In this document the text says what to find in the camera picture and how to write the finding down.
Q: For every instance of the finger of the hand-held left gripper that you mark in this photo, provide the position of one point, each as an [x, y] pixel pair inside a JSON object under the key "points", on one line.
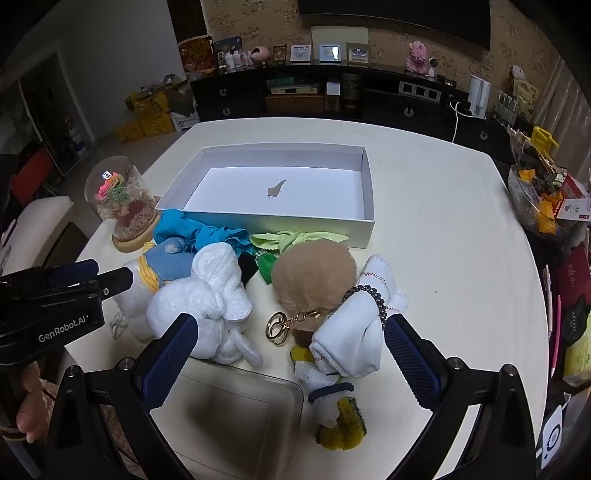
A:
{"points": [[69, 273], [115, 281]]}

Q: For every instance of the white cardboard box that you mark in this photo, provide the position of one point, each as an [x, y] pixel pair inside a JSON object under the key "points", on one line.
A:
{"points": [[231, 184]]}

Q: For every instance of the white board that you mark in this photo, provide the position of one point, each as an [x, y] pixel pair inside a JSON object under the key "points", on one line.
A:
{"points": [[339, 34]]}

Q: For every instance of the white basket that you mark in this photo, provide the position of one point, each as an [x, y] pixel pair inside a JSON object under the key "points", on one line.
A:
{"points": [[184, 122]]}

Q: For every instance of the blue cloth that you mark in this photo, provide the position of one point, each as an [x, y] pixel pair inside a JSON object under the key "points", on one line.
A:
{"points": [[175, 226]]}

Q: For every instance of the person's left hand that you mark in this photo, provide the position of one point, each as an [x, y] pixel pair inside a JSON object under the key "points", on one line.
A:
{"points": [[30, 410]]}

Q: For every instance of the white socks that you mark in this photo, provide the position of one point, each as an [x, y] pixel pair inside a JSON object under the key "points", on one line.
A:
{"points": [[346, 332]]}

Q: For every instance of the white duck plush toy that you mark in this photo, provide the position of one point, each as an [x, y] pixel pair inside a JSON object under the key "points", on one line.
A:
{"points": [[173, 265]]}

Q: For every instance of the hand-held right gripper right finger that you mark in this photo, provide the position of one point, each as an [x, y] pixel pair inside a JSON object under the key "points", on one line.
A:
{"points": [[411, 360]]}

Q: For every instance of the white picture frame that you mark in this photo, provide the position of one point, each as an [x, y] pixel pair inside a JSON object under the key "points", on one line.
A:
{"points": [[358, 54]]}

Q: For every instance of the blue picture frame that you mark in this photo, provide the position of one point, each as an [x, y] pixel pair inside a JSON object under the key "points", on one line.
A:
{"points": [[330, 53]]}

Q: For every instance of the yellow toy chair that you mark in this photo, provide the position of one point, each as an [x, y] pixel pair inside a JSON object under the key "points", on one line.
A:
{"points": [[545, 138]]}

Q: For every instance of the white humidifier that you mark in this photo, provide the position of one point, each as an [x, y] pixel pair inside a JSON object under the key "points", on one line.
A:
{"points": [[479, 94]]}

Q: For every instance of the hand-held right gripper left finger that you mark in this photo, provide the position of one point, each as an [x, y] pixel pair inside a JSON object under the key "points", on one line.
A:
{"points": [[171, 360]]}

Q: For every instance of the dark gift bag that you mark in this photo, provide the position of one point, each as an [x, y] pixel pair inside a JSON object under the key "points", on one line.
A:
{"points": [[572, 286]]}

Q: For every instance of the black sock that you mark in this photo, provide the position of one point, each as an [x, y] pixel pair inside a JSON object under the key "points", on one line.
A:
{"points": [[247, 270]]}

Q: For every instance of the white security camera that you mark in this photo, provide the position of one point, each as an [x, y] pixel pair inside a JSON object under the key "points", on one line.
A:
{"points": [[434, 67]]}

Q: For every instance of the black television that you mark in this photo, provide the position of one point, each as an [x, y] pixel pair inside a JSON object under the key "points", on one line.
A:
{"points": [[392, 18]]}

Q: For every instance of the pink plush toy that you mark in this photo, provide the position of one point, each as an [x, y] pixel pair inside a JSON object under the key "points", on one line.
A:
{"points": [[417, 57]]}

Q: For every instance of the pink picture frame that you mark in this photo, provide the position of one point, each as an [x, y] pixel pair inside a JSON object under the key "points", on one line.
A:
{"points": [[300, 53]]}

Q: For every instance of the black cabinet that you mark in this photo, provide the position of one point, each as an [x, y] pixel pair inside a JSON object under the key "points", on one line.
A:
{"points": [[383, 97]]}

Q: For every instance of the white card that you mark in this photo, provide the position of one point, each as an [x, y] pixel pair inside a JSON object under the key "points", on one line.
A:
{"points": [[551, 436]]}

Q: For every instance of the small brown picture frame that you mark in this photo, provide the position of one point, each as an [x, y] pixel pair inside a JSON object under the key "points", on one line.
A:
{"points": [[280, 54]]}

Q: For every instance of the row of glass jars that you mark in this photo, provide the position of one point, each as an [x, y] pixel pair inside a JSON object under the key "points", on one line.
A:
{"points": [[505, 108]]}

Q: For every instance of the light green cloth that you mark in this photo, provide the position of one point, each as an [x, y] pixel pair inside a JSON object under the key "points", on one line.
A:
{"points": [[295, 240]]}

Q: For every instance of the white fluffy towel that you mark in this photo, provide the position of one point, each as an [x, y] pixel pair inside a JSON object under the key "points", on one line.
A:
{"points": [[198, 300]]}

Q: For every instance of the glass dome with flower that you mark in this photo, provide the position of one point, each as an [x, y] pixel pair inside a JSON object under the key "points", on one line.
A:
{"points": [[120, 203]]}

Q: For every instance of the green bow hair clip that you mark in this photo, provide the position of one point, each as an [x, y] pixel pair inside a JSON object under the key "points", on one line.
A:
{"points": [[267, 270]]}

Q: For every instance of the stack of yellow crates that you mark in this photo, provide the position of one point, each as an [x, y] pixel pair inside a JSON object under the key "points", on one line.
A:
{"points": [[147, 115]]}

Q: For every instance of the glass bowl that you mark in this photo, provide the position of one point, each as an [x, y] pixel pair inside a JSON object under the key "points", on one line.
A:
{"points": [[526, 203]]}

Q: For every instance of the red printed box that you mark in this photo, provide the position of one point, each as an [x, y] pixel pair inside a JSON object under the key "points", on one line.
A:
{"points": [[196, 54]]}

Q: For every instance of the beige curtain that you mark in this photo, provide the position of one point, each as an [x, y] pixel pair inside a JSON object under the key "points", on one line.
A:
{"points": [[570, 106]]}

